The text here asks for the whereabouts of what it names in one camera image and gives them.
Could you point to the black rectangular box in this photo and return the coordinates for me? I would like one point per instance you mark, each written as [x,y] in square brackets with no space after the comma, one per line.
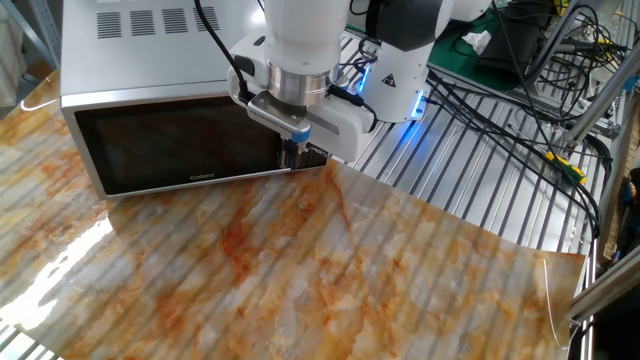
[510,45]

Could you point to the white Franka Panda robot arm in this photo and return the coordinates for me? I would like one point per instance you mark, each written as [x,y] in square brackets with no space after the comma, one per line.
[305,30]

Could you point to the grey metal stand leg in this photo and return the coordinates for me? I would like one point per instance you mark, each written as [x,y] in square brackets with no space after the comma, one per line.
[552,50]

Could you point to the aluminium frame beam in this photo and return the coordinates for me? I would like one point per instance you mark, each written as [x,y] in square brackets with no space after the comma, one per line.
[610,287]

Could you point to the green desk mat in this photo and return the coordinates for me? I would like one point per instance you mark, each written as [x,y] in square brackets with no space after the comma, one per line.
[450,55]

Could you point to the white Franka Hand gripper body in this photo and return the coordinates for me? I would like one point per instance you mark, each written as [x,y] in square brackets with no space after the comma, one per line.
[345,131]

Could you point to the white crumpled paper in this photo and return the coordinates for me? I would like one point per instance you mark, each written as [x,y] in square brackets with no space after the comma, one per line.
[476,41]

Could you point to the grey metal shelf frame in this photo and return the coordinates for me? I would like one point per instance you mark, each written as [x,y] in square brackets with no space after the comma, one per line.
[42,25]

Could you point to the silver camera module blue end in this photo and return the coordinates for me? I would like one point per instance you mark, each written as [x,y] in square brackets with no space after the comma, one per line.
[275,117]

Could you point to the slanted aluminium frame post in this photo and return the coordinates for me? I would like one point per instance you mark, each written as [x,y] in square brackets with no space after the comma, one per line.
[600,100]

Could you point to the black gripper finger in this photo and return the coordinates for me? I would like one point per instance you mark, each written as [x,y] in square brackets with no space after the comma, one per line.
[286,155]
[300,155]

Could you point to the orange marble pattern mat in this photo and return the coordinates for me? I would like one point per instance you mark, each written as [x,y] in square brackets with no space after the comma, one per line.
[300,275]

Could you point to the silver Galanz microwave oven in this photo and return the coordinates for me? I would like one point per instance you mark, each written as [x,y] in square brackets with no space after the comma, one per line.
[150,60]

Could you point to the black glass microwave door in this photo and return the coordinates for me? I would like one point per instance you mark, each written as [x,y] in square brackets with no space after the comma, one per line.
[175,145]

